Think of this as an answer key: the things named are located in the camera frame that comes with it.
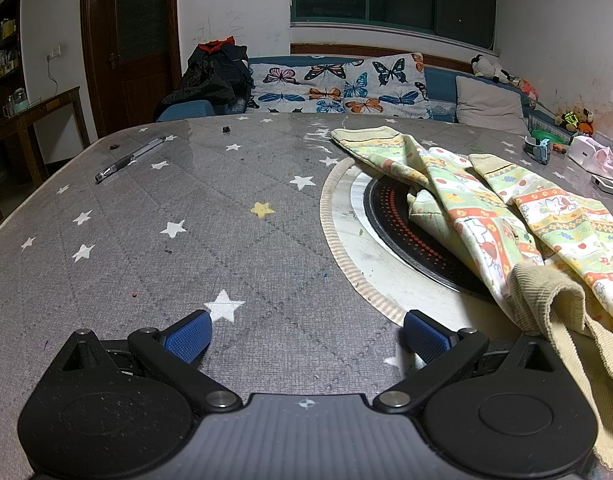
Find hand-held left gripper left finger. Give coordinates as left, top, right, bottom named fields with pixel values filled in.
left=41, top=309, right=244, bottom=414

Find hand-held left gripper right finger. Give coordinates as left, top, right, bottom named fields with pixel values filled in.
left=371, top=310, right=571, bottom=414

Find printed children's pajama top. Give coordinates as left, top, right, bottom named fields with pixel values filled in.
left=331, top=126, right=613, bottom=471

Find grey star-print table cover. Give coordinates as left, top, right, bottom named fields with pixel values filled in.
left=0, top=112, right=613, bottom=480

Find round black induction cooktop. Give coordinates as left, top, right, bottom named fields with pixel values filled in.
left=351, top=172, right=497, bottom=306

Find clear black pen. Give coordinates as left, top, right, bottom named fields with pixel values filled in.
left=95, top=136, right=167, bottom=182

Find grey cushion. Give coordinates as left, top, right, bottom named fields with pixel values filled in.
left=455, top=76, right=530, bottom=136

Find pink and white plastic bag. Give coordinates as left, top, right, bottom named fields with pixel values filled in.
left=569, top=135, right=613, bottom=179

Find butterfly print pillow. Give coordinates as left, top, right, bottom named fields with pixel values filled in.
left=343, top=53, right=430, bottom=120
left=246, top=60, right=348, bottom=114

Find black jacket pile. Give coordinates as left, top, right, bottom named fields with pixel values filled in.
left=159, top=37, right=252, bottom=116

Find brown bear plush toys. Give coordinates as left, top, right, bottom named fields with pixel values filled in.
left=557, top=105, right=595, bottom=134

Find pink orange plush toy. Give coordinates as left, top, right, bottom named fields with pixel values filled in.
left=509, top=77, right=540, bottom=102

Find dark wooden desk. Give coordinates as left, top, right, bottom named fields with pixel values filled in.
left=0, top=86, right=90, bottom=221

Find black and white plush toy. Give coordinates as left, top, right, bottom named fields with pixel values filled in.
left=471, top=54, right=512, bottom=84

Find dark wooden door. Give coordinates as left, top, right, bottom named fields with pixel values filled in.
left=80, top=0, right=182, bottom=138

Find glass jug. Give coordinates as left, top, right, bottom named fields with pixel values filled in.
left=4, top=88, right=28, bottom=117

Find dark wooden bookshelf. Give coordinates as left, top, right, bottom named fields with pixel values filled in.
left=0, top=0, right=25, bottom=126

